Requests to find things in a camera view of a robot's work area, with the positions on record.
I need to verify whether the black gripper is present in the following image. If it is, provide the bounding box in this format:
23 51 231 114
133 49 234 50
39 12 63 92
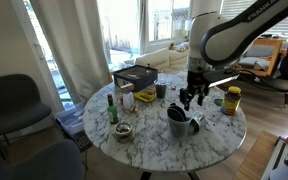
179 69 212 112

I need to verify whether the black plastic utensil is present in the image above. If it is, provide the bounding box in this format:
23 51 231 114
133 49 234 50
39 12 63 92
170 102 188 121
167 104 185 123

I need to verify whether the transparent plastic cup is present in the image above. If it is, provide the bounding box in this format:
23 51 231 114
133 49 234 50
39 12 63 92
167 111 192 138

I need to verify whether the silver can with blue stripes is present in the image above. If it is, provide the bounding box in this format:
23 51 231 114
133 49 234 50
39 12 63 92
187 110 208 136

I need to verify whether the green round lid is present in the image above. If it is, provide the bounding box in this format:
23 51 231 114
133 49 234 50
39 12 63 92
213 98 224 108

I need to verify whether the dark drinking glass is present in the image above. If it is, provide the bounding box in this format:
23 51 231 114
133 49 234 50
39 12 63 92
153 79 168 100

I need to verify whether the yellow-lidded vitamin bottle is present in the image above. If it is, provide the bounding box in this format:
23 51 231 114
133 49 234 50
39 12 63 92
219 85 243 116

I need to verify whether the cream sofa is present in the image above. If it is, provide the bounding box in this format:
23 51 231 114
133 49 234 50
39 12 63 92
134 41 191 74

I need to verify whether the navy blue box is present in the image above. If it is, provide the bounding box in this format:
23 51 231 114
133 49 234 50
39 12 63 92
113 64 159 93

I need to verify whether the small wooden item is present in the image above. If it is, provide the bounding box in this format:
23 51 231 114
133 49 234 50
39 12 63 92
129 104 139 115

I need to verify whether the green glass bottle red cap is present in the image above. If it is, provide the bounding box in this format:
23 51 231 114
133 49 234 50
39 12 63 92
106 93 120 125

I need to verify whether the light wooden bench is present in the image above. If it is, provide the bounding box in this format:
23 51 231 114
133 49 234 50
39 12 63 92
232 129 280 180

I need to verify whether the black table base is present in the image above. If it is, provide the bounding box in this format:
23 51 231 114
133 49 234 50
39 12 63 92
139 170 202 180

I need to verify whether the black low bench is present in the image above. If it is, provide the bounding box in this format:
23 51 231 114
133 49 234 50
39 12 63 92
240 71 288 106

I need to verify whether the black gridded object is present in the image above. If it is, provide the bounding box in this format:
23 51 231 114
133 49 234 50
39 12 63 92
73 131 93 153

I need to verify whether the clear plastic storage bin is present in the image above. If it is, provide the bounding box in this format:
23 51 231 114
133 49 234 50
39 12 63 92
54 101 87 136

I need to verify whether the cream curtain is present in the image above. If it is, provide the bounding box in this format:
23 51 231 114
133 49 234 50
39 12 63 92
28 0 113 104

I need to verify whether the grey upholstered chair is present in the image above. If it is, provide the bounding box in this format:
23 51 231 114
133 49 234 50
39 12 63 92
0 139 85 180
0 73 53 158

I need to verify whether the wooden frame with grey cushions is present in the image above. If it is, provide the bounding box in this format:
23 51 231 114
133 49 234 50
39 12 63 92
238 38 285 78

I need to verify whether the green and silver saw rail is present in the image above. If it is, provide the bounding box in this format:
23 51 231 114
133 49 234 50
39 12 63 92
260 134 288 180

